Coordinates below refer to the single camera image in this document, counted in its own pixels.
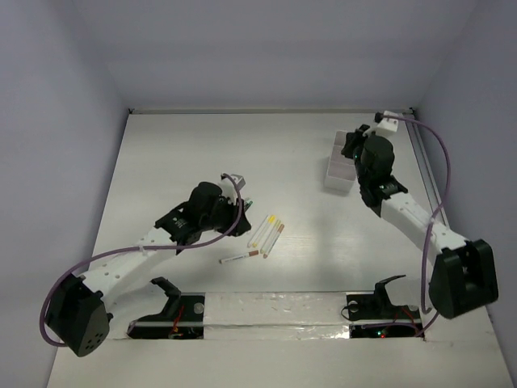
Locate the white divided organizer box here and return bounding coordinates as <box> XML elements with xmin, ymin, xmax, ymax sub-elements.
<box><xmin>323</xmin><ymin>131</ymin><xmax>356</xmax><ymax>194</ymax></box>

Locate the purple cable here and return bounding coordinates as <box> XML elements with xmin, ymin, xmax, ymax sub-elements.
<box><xmin>383</xmin><ymin>114</ymin><xmax>452</xmax><ymax>315</ymax></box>
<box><xmin>38</xmin><ymin>173</ymin><xmax>246</xmax><ymax>348</ymax></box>

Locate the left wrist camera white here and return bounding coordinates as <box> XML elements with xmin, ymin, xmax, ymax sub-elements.
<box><xmin>219</xmin><ymin>173</ymin><xmax>246</xmax><ymax>200</ymax></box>

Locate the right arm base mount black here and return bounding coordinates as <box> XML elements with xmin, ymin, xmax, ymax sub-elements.
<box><xmin>340</xmin><ymin>275</ymin><xmax>423</xmax><ymax>339</ymax></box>

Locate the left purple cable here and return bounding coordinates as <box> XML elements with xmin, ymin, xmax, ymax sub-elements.
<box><xmin>38</xmin><ymin>173</ymin><xmax>246</xmax><ymax>348</ymax></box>

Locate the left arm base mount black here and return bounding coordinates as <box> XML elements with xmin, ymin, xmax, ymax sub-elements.
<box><xmin>126</xmin><ymin>276</ymin><xmax>205</xmax><ymax>340</ymax></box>

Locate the white marker plain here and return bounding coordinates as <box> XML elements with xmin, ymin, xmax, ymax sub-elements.
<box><xmin>247</xmin><ymin>214</ymin><xmax>270</xmax><ymax>248</ymax></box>

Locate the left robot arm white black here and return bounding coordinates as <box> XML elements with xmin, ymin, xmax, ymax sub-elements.
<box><xmin>39</xmin><ymin>173</ymin><xmax>251</xmax><ymax>357</ymax></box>

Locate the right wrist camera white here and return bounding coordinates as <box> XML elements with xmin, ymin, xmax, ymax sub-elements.
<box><xmin>363</xmin><ymin>111</ymin><xmax>399</xmax><ymax>138</ymax></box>

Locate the white marker pale yellow cap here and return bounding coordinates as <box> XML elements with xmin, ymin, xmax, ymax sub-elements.
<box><xmin>259</xmin><ymin>219</ymin><xmax>281</xmax><ymax>255</ymax></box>

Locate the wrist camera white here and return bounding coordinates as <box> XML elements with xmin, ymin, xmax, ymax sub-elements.
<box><xmin>363</xmin><ymin>111</ymin><xmax>399</xmax><ymax>138</ymax></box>
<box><xmin>219</xmin><ymin>173</ymin><xmax>246</xmax><ymax>200</ymax></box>

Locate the aluminium rail right edge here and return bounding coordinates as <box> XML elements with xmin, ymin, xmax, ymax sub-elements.
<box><xmin>406</xmin><ymin>122</ymin><xmax>441</xmax><ymax>213</ymax></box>

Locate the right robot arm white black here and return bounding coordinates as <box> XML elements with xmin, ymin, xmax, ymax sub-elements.
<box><xmin>341</xmin><ymin>124</ymin><xmax>499</xmax><ymax>319</ymax></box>

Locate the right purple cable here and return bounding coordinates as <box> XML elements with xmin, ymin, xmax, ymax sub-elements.
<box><xmin>383</xmin><ymin>114</ymin><xmax>452</xmax><ymax>315</ymax></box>

